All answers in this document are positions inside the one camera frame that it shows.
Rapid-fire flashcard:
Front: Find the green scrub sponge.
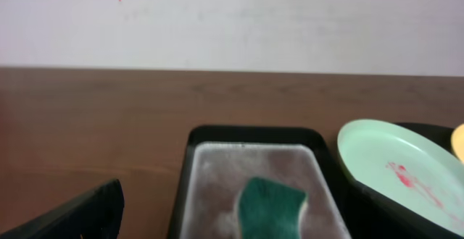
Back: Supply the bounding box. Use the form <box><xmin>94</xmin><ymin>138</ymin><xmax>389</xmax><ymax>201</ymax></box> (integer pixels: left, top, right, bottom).
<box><xmin>238</xmin><ymin>177</ymin><xmax>307</xmax><ymax>239</ymax></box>

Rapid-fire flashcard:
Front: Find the black rectangular tray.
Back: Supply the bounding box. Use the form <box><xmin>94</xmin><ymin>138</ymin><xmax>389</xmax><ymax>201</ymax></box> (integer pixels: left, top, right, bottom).
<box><xmin>167</xmin><ymin>125</ymin><xmax>351</xmax><ymax>238</ymax></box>

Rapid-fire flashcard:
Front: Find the round black serving tray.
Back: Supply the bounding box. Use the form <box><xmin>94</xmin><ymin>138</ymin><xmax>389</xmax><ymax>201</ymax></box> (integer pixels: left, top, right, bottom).
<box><xmin>342</xmin><ymin>122</ymin><xmax>464</xmax><ymax>239</ymax></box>

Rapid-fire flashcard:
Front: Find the yellow plate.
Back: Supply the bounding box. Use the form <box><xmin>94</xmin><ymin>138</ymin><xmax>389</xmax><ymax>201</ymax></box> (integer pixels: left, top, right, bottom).
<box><xmin>450</xmin><ymin>124</ymin><xmax>464</xmax><ymax>163</ymax></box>

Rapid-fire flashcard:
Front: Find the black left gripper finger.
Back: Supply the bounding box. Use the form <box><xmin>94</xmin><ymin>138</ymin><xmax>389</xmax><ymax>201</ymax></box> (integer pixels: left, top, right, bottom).
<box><xmin>1</xmin><ymin>179</ymin><xmax>125</xmax><ymax>239</ymax></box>

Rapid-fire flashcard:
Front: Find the mint green plate with stain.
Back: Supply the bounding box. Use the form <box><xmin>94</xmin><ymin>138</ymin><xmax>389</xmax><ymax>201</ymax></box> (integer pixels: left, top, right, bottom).
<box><xmin>336</xmin><ymin>119</ymin><xmax>464</xmax><ymax>237</ymax></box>

